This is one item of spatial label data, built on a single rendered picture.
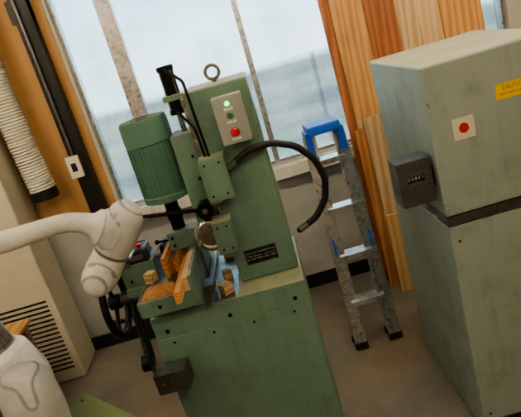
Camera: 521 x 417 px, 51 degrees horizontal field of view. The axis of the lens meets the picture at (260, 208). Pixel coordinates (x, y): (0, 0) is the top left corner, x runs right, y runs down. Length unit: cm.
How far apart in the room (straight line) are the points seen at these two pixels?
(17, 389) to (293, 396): 101
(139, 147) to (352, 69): 159
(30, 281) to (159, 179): 162
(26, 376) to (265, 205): 93
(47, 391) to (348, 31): 236
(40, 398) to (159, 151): 87
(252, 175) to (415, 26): 168
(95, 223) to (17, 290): 192
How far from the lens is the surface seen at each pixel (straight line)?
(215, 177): 185
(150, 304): 194
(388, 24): 330
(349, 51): 321
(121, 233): 160
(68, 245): 362
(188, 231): 208
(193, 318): 202
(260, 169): 192
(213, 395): 219
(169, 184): 199
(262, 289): 197
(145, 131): 195
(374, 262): 282
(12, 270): 344
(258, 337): 205
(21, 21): 334
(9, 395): 170
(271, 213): 197
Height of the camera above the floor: 165
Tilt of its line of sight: 17 degrees down
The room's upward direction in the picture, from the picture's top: 16 degrees counter-clockwise
